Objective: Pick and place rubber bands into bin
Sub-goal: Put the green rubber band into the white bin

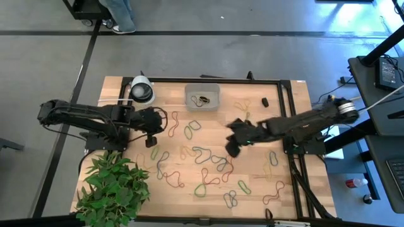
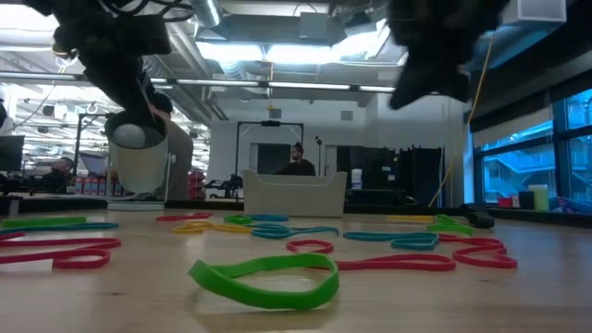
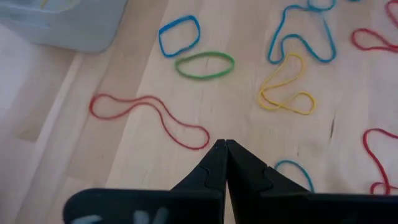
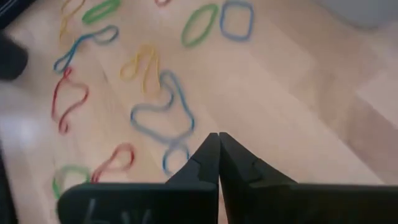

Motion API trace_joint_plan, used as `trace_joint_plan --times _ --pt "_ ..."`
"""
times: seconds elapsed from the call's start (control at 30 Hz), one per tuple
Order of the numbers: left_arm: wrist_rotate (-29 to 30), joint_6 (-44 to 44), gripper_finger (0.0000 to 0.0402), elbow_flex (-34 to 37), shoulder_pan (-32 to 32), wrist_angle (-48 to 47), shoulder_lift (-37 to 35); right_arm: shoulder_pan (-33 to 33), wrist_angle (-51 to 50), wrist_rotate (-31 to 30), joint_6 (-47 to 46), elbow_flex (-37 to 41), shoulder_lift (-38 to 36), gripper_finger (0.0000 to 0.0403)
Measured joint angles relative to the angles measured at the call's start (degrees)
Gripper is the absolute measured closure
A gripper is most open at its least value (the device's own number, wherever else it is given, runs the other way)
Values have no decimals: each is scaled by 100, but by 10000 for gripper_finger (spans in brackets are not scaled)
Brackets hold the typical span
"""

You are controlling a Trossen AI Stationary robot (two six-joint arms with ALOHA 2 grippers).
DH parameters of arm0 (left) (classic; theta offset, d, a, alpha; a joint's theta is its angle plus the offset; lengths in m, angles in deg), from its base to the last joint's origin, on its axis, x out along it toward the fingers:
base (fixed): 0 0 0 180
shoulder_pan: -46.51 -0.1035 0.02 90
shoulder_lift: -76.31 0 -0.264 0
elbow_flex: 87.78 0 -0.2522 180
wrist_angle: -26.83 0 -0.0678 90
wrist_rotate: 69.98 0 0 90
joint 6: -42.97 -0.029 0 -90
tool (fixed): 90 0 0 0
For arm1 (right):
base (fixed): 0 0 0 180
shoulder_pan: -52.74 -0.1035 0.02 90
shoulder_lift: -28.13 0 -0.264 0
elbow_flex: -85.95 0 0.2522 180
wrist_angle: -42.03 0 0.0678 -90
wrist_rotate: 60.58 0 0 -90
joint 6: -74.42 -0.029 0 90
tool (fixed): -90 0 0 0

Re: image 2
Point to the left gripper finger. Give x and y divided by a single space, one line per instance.
153 111
115 81

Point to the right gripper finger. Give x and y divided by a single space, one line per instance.
414 83
453 81

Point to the blue rubber band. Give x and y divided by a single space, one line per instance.
319 230
365 236
92 226
273 218

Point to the yellow rubber band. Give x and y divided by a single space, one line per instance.
409 218
226 227

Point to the green rubber band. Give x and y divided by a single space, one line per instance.
41 222
277 303
451 229
238 221

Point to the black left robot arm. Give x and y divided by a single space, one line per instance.
55 5

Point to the black background robot arm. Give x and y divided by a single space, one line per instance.
226 185

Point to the white plastic bin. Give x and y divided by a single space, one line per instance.
296 196

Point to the person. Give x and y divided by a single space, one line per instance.
62 173
182 157
298 167

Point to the white cylindrical lamp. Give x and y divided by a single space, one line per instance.
139 166

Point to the open laptop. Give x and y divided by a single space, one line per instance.
94 163

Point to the red stacked items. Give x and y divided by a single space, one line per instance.
199 185

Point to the black cabinet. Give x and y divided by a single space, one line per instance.
416 176

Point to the red blue bottle pack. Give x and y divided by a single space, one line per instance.
97 186

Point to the white ceiling unit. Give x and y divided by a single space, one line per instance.
532 11

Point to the long ceiling light strip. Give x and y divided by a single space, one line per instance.
305 85

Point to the blue tinted window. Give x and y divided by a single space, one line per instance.
518 171

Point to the white wipes canister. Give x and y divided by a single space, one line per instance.
357 179

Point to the grey ceiling unit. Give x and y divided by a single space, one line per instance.
314 25

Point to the black tripod stand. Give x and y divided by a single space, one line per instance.
319 157

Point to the black computer monitor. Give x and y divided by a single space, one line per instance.
11 152

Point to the small red box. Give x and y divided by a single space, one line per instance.
505 202

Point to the black container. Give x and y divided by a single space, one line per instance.
524 200

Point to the pale green container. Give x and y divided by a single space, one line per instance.
540 198

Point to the blue cloth bundle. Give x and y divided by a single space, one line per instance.
571 205

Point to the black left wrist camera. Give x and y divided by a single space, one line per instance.
65 41

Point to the black metal gantry frame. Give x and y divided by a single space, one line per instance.
77 143
270 123

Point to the grey wall vent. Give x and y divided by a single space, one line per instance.
275 114
347 115

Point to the silver round air duct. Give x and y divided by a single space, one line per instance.
205 11

